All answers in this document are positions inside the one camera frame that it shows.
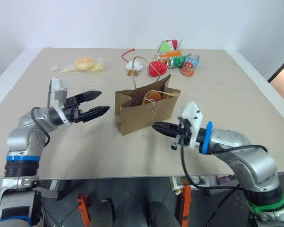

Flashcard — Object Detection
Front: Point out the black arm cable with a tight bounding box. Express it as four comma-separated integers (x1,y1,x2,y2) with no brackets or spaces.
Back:
179,141,268,190
30,106,51,148

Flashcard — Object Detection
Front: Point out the round bun in plastic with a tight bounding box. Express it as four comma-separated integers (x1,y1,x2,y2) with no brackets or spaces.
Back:
74,55,95,71

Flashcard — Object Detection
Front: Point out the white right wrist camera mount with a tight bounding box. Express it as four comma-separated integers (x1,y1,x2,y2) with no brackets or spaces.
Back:
177,101,203,150

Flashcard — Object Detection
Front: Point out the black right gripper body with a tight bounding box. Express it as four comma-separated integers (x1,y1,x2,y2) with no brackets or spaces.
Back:
171,119,193,150

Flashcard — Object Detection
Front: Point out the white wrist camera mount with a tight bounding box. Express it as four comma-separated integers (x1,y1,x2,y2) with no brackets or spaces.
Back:
47,76,71,124
177,101,203,150

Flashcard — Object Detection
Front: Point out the stack of printed boxes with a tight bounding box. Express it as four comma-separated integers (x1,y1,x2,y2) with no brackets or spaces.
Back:
171,175,216,190

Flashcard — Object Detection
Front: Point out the green drink can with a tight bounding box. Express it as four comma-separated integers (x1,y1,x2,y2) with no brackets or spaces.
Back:
166,54,190,70

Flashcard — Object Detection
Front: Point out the orange fruit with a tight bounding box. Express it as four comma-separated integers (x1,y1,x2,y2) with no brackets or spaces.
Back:
142,91,172,105

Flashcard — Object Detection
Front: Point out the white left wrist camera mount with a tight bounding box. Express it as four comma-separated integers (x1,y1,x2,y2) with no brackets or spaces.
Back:
47,76,71,124

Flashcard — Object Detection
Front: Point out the white plush duck toy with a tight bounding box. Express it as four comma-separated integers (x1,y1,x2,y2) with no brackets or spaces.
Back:
121,48,144,77

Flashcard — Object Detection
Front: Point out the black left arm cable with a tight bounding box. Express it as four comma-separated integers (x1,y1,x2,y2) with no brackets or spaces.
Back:
30,106,51,148

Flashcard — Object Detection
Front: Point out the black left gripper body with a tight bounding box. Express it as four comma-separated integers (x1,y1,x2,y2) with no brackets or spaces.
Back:
62,95,85,124

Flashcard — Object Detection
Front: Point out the red blue drink can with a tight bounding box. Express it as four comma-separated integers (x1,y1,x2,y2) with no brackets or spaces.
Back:
180,53,200,78

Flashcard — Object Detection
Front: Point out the orange drink can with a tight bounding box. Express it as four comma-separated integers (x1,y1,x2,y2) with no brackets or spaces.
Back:
154,50,183,63

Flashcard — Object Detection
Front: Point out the green red snack packet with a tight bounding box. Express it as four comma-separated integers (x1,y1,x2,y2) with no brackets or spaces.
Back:
158,38,183,53

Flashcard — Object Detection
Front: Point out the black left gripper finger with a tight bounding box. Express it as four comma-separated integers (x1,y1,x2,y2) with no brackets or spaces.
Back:
74,90,103,105
81,105,111,122

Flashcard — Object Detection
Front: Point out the small yellow plastic packet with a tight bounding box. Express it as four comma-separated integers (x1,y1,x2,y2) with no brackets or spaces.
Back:
61,64,77,74

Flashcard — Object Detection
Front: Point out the red strawberry plush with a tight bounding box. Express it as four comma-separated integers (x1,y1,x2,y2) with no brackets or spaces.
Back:
147,60,169,77

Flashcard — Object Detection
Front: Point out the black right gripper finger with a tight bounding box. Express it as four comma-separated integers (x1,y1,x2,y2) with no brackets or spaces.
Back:
153,122,181,131
151,125,179,138

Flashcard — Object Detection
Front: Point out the brown paper bag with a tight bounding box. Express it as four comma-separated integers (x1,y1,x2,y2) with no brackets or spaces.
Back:
115,55,181,137

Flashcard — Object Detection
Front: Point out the dark rounded shape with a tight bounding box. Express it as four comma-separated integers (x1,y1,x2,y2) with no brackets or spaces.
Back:
147,201,178,227
90,199,115,227

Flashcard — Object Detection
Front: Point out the large yellow plastic packet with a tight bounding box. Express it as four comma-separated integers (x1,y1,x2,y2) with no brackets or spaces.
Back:
90,57,107,72

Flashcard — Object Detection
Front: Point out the orange clamp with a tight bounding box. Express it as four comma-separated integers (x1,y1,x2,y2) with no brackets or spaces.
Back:
76,192,90,227
180,185,193,227

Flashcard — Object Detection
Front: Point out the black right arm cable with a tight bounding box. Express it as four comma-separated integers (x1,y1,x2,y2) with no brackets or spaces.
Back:
179,141,268,190

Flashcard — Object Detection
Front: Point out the grey metal bracket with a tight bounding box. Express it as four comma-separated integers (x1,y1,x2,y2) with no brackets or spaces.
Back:
35,179,60,201

